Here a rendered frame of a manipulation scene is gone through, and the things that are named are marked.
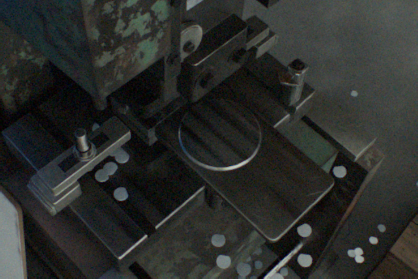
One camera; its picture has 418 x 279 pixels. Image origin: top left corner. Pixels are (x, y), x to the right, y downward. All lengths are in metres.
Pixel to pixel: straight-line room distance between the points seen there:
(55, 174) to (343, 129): 0.51
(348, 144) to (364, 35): 1.09
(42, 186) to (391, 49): 1.47
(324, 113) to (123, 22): 0.64
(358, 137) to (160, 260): 0.42
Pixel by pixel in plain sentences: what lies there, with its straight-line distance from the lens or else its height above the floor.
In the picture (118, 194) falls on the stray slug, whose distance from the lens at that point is 0.95.
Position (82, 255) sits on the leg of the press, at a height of 0.62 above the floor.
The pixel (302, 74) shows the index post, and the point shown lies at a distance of 0.98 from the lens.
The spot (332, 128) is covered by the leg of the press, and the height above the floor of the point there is 0.64.
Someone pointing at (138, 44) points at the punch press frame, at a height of 1.10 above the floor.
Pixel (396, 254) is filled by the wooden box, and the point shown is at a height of 0.35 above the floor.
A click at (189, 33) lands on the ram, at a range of 0.72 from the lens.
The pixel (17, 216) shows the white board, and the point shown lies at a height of 0.57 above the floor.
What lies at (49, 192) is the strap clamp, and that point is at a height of 0.74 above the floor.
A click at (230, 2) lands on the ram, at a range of 0.78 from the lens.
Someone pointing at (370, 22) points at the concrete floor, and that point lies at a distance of 2.21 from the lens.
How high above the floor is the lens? 1.56
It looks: 58 degrees down
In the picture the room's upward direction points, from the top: 4 degrees clockwise
